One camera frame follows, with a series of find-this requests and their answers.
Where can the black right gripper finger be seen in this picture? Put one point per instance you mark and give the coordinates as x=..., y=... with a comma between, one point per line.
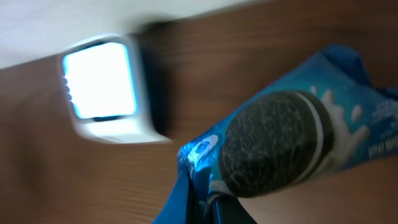
x=228, y=210

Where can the white barcode scanner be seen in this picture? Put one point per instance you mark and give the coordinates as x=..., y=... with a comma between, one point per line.
x=108, y=96

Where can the blue snack wrapper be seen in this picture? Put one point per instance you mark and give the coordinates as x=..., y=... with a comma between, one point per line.
x=321, y=118

